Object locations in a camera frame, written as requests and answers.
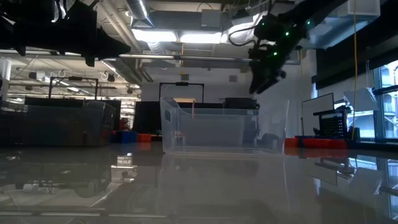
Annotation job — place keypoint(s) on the white column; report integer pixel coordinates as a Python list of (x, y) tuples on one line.
[(5, 77)]

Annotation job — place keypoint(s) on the ceiling light panel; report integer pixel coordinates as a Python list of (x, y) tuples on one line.
[(200, 38), (155, 35)]

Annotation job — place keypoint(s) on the whiteboard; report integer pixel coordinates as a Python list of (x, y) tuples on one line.
[(317, 113)]

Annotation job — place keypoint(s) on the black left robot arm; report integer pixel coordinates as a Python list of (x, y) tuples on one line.
[(9, 31)]

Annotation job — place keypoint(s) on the small red toy brick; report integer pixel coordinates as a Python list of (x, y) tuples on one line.
[(144, 138), (313, 143)]

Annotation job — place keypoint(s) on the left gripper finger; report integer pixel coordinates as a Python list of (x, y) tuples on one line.
[(112, 45)]

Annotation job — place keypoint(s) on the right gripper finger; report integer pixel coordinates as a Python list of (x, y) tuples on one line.
[(256, 77), (270, 81)]

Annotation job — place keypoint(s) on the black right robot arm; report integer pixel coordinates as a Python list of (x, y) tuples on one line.
[(320, 9)]

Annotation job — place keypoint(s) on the black station frame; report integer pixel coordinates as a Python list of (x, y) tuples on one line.
[(73, 78), (182, 83)]

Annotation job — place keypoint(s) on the black box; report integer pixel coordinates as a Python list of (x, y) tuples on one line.
[(241, 103)]

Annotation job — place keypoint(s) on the black monitor panel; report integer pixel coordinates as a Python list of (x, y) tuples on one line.
[(147, 118)]

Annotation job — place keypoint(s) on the grey ceiling box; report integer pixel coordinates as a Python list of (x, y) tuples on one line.
[(211, 18)]

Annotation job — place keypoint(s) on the large white air duct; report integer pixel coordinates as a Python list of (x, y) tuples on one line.
[(357, 18)]

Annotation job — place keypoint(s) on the small orange toy brick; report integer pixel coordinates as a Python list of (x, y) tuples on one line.
[(291, 143)]

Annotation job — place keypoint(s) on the silver ventilation duct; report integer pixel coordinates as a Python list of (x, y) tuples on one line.
[(140, 11)]

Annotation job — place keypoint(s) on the clear plastic bin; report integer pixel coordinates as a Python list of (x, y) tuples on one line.
[(174, 130)]

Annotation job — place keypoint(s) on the black perforated crate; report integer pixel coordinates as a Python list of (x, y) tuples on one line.
[(332, 126)]

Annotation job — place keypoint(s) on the smoky grey plastic bin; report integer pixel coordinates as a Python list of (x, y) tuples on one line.
[(62, 124)]

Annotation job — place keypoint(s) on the long horizontal ceiling pipe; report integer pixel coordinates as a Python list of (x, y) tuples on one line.
[(186, 57)]

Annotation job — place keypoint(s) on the black aluminium table frame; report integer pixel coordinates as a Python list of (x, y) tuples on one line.
[(373, 145)]

